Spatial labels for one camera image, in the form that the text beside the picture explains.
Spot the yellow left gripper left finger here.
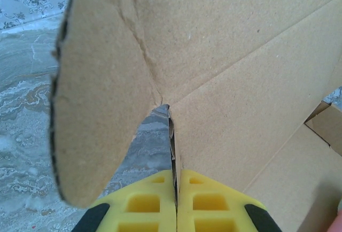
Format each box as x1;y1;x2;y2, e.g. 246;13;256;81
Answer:
72;169;178;232

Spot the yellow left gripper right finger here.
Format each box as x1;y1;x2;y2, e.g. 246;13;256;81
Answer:
176;169;283;232

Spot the brown cardboard box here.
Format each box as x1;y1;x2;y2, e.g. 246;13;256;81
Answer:
48;0;342;232

